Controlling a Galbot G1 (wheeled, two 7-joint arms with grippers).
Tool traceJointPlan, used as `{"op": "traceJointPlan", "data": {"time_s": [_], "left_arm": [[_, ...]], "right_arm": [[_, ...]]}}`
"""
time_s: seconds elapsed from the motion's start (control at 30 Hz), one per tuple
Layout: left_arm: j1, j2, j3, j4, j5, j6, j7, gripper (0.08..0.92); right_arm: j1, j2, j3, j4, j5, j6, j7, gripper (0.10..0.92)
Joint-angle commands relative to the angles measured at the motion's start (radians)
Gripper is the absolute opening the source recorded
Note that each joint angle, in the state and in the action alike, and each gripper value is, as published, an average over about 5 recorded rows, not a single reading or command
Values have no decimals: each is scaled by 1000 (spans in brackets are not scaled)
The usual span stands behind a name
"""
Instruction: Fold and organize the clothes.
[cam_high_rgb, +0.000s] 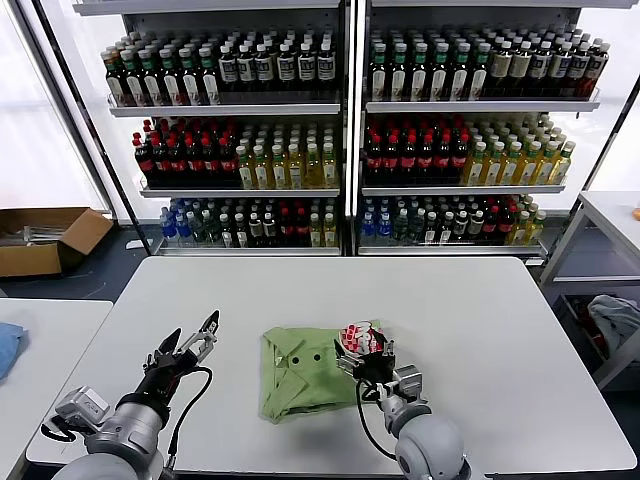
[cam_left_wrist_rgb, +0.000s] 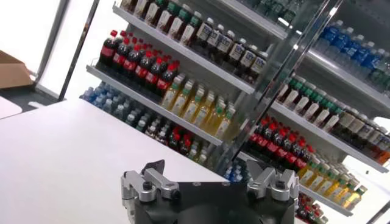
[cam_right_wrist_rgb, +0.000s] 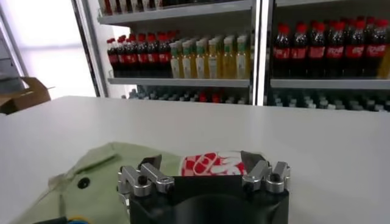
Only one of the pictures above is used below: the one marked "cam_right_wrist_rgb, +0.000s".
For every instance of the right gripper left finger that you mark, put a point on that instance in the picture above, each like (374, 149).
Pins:
(155, 175)

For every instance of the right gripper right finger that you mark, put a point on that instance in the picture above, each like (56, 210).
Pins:
(259, 173)

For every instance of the green t-shirt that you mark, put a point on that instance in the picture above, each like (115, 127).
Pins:
(100, 182)

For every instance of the cola bottle red cap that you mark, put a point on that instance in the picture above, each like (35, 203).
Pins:
(299, 52)
(281, 52)
(142, 58)
(152, 58)
(216, 97)
(202, 97)
(164, 57)
(317, 51)
(132, 58)
(355, 51)
(376, 50)
(122, 58)
(335, 51)
(112, 58)

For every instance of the yellow blue round knob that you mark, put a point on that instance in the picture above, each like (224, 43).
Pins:
(78, 220)

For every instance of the grey metal shelf rack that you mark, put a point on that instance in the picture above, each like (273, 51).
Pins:
(329, 83)
(182, 82)

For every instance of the yellow tea bottle white cap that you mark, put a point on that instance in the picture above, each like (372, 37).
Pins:
(186, 64)
(242, 61)
(386, 65)
(175, 64)
(228, 62)
(200, 63)
(213, 63)

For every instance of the open brown cardboard box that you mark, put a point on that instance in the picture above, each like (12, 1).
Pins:
(27, 97)

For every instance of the grey window mullion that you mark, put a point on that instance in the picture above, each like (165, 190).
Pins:
(12, 45)

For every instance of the black window frame post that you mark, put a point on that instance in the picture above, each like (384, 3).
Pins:
(87, 51)

